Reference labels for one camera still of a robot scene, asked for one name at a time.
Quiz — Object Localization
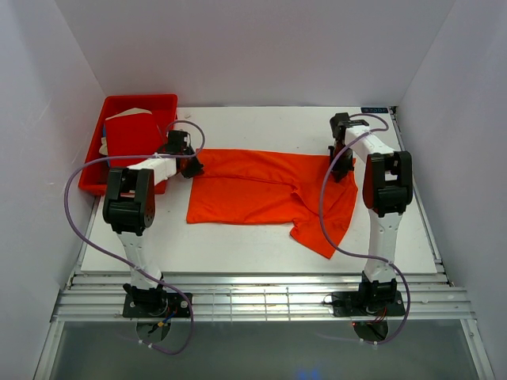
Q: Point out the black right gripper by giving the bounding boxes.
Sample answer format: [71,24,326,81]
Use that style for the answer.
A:
[329,144,354,181]

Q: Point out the red plastic bin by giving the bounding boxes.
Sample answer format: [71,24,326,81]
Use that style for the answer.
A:
[78,94,177,196]

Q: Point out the dark logo sticker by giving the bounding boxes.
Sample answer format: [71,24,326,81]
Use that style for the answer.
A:
[360,107,389,114]

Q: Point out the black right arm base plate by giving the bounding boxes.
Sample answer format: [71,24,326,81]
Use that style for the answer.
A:
[331,291,406,317]

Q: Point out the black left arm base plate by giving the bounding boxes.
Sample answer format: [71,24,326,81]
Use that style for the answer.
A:
[121,293,190,319]

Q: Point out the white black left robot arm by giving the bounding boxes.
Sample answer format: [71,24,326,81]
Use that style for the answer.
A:
[103,130,204,317]

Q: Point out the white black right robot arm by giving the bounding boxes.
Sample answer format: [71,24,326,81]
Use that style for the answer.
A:
[329,112,414,317]

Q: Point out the red folded t-shirt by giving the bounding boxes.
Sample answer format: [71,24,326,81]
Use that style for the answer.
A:
[103,113,166,158]

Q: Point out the orange t-shirt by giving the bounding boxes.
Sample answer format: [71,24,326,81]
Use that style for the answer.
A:
[186,149,358,259]

